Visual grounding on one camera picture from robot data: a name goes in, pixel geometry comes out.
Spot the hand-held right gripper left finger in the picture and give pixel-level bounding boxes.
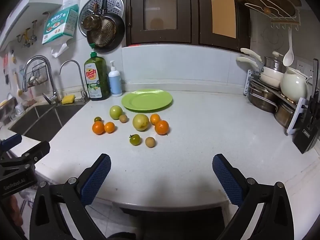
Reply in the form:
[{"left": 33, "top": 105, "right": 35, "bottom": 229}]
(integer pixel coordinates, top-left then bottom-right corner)
[{"left": 29, "top": 153, "right": 112, "bottom": 240}]

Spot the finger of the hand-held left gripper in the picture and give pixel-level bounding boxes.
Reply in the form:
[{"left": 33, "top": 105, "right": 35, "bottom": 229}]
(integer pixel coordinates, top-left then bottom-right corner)
[
  {"left": 0, "top": 133, "right": 22, "bottom": 153},
  {"left": 0, "top": 141, "right": 51, "bottom": 167}
]

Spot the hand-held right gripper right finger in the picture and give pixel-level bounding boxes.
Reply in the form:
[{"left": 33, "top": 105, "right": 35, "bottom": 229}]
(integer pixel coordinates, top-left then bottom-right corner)
[{"left": 212, "top": 153, "right": 294, "bottom": 240}]

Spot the green plate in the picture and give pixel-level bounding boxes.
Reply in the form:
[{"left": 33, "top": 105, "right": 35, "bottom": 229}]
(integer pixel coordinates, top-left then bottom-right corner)
[{"left": 121, "top": 89, "right": 173, "bottom": 113}]

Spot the steel sink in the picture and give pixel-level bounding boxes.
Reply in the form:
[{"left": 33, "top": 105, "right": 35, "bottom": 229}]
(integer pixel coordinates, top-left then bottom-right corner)
[{"left": 7, "top": 102, "right": 87, "bottom": 143}]

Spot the yellow dish brush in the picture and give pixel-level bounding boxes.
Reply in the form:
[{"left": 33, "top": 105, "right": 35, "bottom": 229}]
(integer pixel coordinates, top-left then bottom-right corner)
[{"left": 14, "top": 71, "right": 24, "bottom": 97}]

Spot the chrome pull-out faucet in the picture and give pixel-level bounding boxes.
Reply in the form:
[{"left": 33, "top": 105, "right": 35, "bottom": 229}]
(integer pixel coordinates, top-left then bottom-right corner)
[{"left": 23, "top": 55, "right": 61, "bottom": 105}]

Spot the green apple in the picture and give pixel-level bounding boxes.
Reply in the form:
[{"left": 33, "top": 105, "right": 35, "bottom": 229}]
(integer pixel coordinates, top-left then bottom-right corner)
[{"left": 109, "top": 105, "right": 123, "bottom": 120}]

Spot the yellow-green pear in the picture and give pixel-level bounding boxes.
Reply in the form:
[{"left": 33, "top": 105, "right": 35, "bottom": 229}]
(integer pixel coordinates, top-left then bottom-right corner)
[{"left": 132, "top": 114, "right": 150, "bottom": 131}]

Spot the green dish soap bottle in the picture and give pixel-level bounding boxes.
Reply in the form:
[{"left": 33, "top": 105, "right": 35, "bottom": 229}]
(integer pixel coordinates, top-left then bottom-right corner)
[{"left": 84, "top": 44, "right": 111, "bottom": 101}]

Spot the black knife block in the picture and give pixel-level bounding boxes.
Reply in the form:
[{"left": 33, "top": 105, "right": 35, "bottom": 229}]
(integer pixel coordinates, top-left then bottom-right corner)
[{"left": 292, "top": 59, "right": 320, "bottom": 154}]

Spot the white blue pump bottle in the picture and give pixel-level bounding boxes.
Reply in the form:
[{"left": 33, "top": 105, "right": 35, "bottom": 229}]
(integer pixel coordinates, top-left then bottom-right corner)
[{"left": 108, "top": 60, "right": 123, "bottom": 97}]

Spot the clear plastic bag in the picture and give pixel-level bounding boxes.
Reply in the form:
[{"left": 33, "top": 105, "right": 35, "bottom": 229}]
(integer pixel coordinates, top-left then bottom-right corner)
[{"left": 51, "top": 42, "right": 69, "bottom": 58}]

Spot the white steel pot rack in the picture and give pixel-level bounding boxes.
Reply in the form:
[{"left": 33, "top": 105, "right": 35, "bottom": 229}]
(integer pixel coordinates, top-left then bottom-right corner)
[{"left": 244, "top": 69, "right": 309, "bottom": 134}]

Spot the brass water valve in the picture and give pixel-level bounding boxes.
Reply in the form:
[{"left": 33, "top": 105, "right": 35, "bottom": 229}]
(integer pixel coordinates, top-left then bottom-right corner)
[{"left": 16, "top": 20, "right": 38, "bottom": 48}]

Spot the white ceramic pitcher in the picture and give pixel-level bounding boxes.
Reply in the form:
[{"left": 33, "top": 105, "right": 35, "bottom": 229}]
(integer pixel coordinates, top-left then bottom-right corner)
[{"left": 280, "top": 66, "right": 313, "bottom": 103}]

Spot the steel pot with lid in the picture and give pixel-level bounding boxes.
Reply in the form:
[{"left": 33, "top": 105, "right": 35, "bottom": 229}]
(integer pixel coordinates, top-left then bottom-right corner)
[{"left": 264, "top": 51, "right": 285, "bottom": 72}]

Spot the green white tissue pack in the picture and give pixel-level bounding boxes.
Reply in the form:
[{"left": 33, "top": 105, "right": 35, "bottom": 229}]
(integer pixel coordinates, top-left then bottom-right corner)
[{"left": 41, "top": 4, "right": 79, "bottom": 46}]

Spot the black frying pan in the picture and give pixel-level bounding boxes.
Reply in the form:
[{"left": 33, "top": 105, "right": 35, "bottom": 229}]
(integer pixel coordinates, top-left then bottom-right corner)
[{"left": 86, "top": 0, "right": 126, "bottom": 53}]

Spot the brass colander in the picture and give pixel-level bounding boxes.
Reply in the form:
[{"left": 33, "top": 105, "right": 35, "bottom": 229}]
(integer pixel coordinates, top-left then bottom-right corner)
[{"left": 89, "top": 17, "right": 117, "bottom": 47}]

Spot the white ladle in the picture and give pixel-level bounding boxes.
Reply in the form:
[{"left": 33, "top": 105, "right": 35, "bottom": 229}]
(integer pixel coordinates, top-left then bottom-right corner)
[{"left": 282, "top": 27, "right": 295, "bottom": 67}]

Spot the small copper pot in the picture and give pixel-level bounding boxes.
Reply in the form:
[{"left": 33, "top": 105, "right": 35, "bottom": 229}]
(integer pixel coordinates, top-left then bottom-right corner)
[{"left": 82, "top": 2, "right": 102, "bottom": 32}]

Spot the perforated steel steamer plate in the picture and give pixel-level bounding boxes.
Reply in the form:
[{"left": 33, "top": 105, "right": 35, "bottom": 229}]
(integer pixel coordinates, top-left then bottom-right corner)
[{"left": 78, "top": 0, "right": 125, "bottom": 39}]

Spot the dark brown cabinet door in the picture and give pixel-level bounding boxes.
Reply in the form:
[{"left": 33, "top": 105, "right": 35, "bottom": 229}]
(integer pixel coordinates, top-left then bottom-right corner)
[
  {"left": 124, "top": 0, "right": 198, "bottom": 46},
  {"left": 196, "top": 0, "right": 252, "bottom": 53}
]

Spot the black wire basket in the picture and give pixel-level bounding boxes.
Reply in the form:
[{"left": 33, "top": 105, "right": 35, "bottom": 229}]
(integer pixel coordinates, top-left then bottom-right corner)
[{"left": 24, "top": 65, "right": 49, "bottom": 88}]

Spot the white pan cream handle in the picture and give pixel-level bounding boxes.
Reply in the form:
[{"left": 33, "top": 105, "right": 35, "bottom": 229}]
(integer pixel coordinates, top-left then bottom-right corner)
[
  {"left": 240, "top": 48, "right": 265, "bottom": 70},
  {"left": 236, "top": 56, "right": 284, "bottom": 88}
]

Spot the white wall cabinet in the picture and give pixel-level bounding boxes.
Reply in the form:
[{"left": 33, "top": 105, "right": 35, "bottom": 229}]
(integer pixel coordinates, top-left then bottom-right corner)
[{"left": 0, "top": 0, "right": 69, "bottom": 53}]

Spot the white wall socket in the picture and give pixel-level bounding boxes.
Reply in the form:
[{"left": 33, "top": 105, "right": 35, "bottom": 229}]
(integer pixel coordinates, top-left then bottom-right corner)
[{"left": 295, "top": 60, "right": 314, "bottom": 75}]

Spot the white wire wall rack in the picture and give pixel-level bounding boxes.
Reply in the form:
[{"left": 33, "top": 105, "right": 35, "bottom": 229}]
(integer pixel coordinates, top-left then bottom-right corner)
[{"left": 244, "top": 0, "right": 300, "bottom": 32}]

